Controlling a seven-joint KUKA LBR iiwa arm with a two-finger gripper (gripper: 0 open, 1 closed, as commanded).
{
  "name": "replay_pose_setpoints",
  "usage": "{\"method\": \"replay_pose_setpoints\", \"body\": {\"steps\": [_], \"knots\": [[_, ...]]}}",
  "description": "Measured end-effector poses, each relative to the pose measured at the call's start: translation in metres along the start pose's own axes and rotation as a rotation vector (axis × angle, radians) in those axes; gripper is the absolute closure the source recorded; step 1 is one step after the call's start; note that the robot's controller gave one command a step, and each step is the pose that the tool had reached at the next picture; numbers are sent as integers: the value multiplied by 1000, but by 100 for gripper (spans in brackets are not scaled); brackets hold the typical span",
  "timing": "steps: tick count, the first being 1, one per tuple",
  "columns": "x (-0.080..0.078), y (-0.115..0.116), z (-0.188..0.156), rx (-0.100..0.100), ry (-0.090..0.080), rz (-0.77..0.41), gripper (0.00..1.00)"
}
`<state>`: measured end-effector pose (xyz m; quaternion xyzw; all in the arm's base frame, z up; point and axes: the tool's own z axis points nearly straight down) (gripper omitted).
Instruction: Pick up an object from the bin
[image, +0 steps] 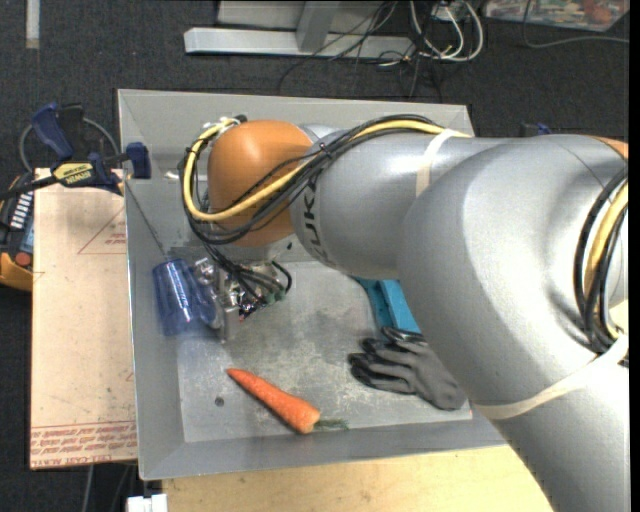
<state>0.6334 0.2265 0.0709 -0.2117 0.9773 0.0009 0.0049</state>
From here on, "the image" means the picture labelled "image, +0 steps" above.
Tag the teal flat block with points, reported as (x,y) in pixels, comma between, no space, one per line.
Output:
(392,305)

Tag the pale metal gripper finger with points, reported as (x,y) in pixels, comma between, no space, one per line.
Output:
(227,325)
(216,310)

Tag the brown cardboard board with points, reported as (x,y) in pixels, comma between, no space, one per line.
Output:
(80,310)

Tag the orange carrot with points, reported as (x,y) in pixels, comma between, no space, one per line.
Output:
(275,397)

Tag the black glove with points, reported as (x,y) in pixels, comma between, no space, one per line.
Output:
(405,370)

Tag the grey metal bin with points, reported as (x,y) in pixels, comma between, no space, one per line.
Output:
(300,345)

